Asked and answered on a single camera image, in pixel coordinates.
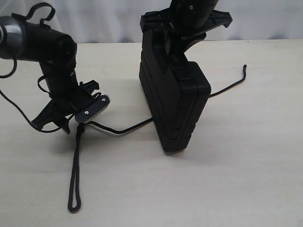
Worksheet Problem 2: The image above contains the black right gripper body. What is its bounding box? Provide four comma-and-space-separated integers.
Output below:
140, 7, 232, 50

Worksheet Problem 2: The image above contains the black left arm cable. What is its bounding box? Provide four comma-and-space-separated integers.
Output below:
0, 2, 74, 133

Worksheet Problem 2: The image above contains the black plastic carry case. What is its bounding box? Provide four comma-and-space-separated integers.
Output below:
138, 32, 212, 153

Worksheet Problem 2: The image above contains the white backdrop curtain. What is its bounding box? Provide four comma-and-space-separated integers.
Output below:
0, 0, 303, 45

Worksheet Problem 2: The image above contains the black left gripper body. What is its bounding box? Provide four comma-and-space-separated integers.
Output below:
32, 80, 99, 130

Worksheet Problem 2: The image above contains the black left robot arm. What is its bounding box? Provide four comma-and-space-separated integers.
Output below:
0, 14, 99, 133

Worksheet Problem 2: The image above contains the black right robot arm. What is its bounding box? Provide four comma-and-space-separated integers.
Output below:
139, 0, 232, 84

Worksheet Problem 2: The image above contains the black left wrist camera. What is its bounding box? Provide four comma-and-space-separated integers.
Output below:
75, 95, 111, 124

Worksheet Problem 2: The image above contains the black braided rope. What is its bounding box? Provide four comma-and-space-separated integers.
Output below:
67, 64, 249, 212

